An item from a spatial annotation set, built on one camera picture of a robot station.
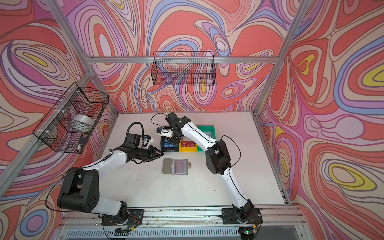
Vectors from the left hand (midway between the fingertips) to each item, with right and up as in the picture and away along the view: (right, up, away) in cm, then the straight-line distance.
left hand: (163, 153), depth 86 cm
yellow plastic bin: (+14, +1, +9) cm, 17 cm away
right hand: (+6, +6, +8) cm, 12 cm away
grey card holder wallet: (+2, -9, +5) cm, 10 cm away
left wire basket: (-43, +17, -14) cm, 48 cm away
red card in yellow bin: (+15, +4, +14) cm, 21 cm away
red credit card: (+10, -9, +4) cm, 14 cm away
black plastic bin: (0, +3, +12) cm, 13 cm away
